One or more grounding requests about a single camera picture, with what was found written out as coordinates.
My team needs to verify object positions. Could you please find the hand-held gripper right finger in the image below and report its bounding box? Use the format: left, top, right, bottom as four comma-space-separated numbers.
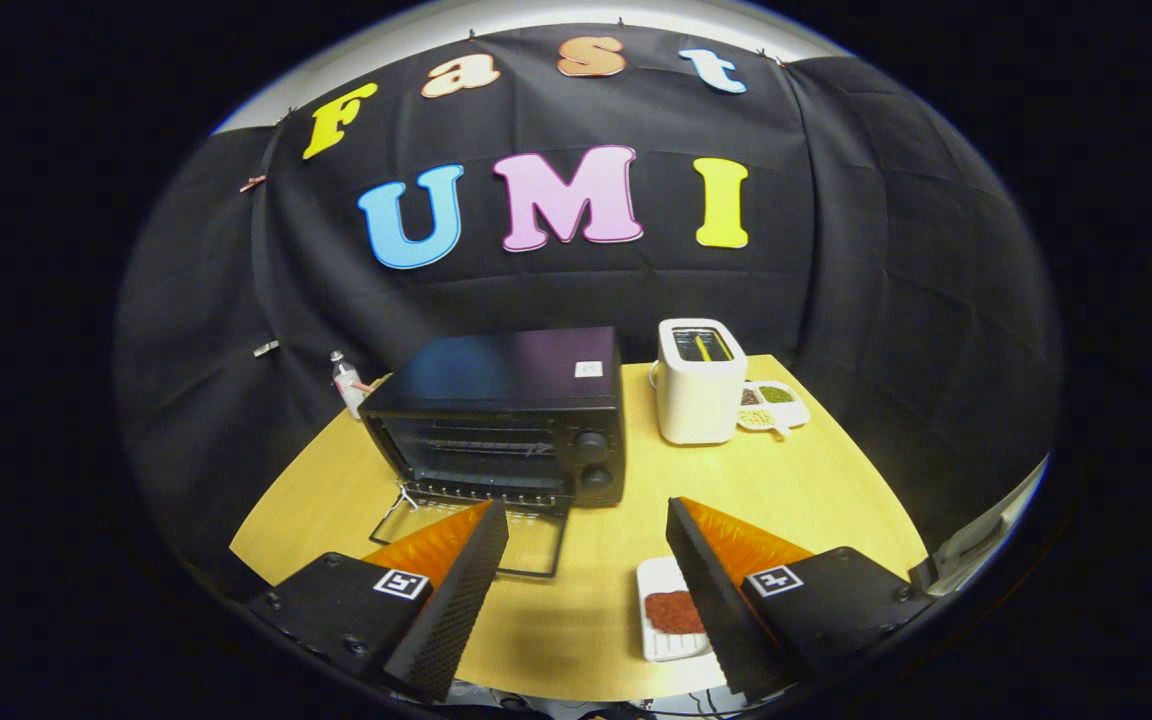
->
666, 497, 937, 703

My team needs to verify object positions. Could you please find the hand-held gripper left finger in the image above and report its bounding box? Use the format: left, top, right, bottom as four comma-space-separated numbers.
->
244, 498, 510, 703

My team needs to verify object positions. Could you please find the red meat piece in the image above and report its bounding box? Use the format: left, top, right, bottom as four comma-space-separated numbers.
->
644, 590, 707, 636

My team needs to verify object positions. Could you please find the black toaster oven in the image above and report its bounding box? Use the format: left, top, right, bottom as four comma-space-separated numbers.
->
358, 326, 627, 579

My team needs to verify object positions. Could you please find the white pop-up toaster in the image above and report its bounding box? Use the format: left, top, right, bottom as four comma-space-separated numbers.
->
649, 318, 748, 446

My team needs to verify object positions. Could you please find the white rectangular plate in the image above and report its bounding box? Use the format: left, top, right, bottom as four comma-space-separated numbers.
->
636, 556, 715, 663

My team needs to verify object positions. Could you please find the white divided dish with beans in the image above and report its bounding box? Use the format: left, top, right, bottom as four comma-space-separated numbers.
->
736, 380, 811, 439

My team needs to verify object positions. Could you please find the clear plastic bottle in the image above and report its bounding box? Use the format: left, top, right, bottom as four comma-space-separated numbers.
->
330, 351, 367, 421

